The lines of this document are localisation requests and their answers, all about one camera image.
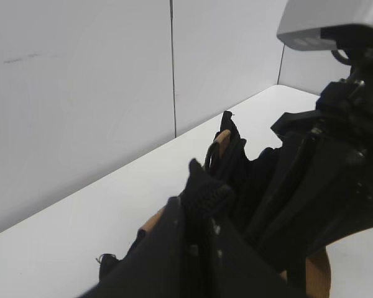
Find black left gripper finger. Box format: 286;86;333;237
83;197;216;297

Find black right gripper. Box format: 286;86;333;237
245;80;373;272

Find black tote bag brown handles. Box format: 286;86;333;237
99;111;331;297

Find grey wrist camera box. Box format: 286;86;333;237
277;0;373;52

